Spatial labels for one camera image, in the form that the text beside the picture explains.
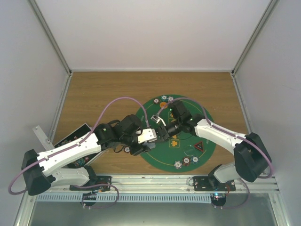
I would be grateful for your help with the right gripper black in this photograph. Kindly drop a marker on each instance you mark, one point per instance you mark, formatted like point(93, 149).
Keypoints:
point(163, 133)

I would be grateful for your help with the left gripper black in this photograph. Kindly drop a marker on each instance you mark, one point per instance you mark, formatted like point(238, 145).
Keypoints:
point(139, 149)

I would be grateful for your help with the red black chip stack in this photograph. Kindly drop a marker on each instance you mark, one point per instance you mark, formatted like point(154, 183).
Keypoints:
point(127, 149)

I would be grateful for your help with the orange big blind button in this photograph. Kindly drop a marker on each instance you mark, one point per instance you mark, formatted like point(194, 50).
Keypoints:
point(163, 105)

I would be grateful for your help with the clear acrylic dealer button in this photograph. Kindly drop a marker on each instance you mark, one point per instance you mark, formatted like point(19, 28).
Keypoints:
point(189, 151)

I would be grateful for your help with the red black triangle all-in marker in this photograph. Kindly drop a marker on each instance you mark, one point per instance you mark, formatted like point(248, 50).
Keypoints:
point(199, 146)

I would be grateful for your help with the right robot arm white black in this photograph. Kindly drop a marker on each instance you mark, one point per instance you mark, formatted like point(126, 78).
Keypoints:
point(251, 157)

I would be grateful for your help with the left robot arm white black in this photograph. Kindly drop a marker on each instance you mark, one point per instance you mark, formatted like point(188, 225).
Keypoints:
point(44, 170)

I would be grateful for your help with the green round poker mat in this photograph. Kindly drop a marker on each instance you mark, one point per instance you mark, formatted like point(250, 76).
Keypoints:
point(165, 154)

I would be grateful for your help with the black aluminium poker case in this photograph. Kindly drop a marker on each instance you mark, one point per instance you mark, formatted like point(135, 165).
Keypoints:
point(83, 161)

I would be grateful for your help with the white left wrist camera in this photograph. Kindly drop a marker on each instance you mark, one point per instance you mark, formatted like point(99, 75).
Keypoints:
point(147, 135)

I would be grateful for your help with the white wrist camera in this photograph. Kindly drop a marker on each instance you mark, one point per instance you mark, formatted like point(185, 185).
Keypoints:
point(157, 119)
point(147, 135)

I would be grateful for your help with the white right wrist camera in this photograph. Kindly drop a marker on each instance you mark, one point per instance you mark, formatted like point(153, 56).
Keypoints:
point(157, 119)

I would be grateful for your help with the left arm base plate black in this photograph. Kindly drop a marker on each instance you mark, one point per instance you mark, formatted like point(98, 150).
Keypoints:
point(100, 185)

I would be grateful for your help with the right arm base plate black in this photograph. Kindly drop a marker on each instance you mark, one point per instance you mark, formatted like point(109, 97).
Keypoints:
point(204, 183)

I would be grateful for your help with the grey slotted cable duct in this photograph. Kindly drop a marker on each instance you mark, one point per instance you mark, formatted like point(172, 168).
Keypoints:
point(110, 197)

